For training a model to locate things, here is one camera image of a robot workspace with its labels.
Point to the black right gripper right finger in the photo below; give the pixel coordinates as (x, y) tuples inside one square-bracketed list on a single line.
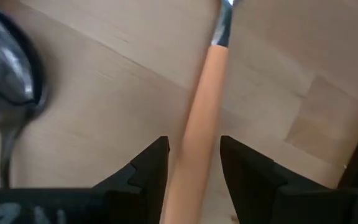
[(275, 199)]

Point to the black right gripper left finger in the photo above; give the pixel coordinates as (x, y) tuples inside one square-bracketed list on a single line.
[(73, 205)]

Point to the dark metal spoon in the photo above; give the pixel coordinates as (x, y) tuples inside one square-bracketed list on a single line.
[(5, 77)]

